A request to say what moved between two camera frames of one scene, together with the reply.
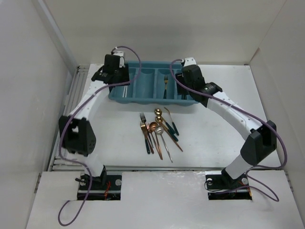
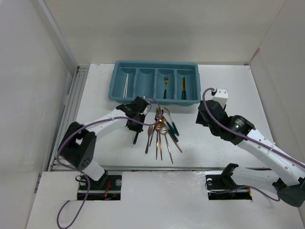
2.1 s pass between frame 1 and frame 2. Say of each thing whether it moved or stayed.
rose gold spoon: moved
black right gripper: moved
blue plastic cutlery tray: stayed
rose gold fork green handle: moved
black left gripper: moved
